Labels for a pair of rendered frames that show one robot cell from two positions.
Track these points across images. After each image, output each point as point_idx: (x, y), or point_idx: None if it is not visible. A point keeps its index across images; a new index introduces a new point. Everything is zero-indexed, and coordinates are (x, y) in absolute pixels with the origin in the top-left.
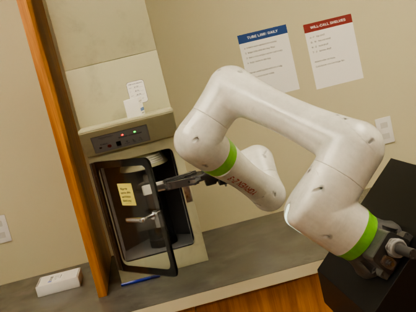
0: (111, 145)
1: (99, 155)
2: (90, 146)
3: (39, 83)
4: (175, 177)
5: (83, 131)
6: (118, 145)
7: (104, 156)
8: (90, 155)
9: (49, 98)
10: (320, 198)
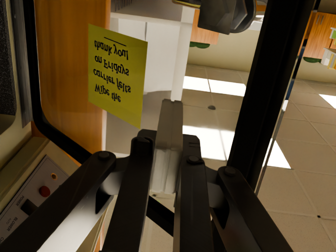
0: (45, 196)
1: (17, 147)
2: (72, 173)
3: (103, 241)
4: (83, 238)
5: (108, 207)
6: (29, 204)
7: (10, 148)
8: (52, 147)
9: (102, 229)
10: None
